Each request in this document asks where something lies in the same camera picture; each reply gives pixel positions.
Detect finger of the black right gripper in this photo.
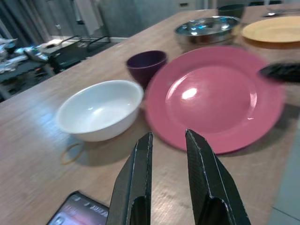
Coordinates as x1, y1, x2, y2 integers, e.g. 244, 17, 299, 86
257, 61, 300, 83

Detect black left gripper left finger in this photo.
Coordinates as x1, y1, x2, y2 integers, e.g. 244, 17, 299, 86
105, 132, 154, 225

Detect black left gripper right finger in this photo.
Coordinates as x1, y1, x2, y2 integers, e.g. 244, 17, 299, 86
185, 128, 251, 225

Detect yellow round plate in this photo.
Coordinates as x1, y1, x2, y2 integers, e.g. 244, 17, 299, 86
241, 15, 300, 49

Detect silver spoon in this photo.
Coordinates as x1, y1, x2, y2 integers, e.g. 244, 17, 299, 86
262, 7, 300, 17

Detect black smartphone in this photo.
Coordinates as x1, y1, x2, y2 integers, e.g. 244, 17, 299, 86
46, 190, 110, 225

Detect pink round plate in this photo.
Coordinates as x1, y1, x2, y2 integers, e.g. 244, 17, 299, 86
143, 45, 286, 155

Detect tan rubber band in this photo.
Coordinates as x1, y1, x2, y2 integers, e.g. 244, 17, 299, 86
60, 142, 84, 165

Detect dark green cup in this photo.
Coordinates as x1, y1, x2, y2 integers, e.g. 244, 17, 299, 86
217, 4, 246, 19

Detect white ceramic bowl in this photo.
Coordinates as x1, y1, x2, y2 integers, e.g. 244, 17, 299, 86
55, 80, 144, 143

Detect shiny steel bowl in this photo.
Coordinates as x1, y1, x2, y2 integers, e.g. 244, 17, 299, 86
174, 15, 241, 46

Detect dark purple cup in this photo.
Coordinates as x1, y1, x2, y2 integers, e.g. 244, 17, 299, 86
126, 50, 168, 90

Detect black low cart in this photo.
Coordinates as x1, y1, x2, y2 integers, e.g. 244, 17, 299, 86
44, 35, 111, 75

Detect cluttered side table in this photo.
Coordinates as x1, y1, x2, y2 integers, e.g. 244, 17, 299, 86
0, 37, 56, 101

